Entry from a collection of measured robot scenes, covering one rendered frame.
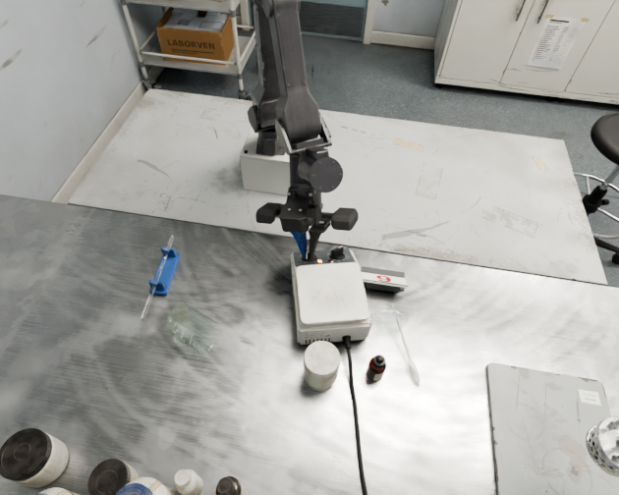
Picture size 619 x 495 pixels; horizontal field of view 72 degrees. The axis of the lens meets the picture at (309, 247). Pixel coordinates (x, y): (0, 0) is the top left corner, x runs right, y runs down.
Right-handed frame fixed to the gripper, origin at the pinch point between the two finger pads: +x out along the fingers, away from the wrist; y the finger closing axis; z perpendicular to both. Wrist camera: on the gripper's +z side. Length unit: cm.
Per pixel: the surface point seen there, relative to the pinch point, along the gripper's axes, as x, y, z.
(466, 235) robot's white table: 4.6, 29.9, -23.1
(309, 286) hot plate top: 5.0, 2.9, 8.4
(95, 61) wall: -37, -158, -128
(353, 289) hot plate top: 5.6, 10.4, 6.4
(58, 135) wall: -4, -156, -92
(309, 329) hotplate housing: 10.6, 4.5, 13.4
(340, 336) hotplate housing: 13.4, 9.1, 10.0
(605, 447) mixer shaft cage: 13, 46, 24
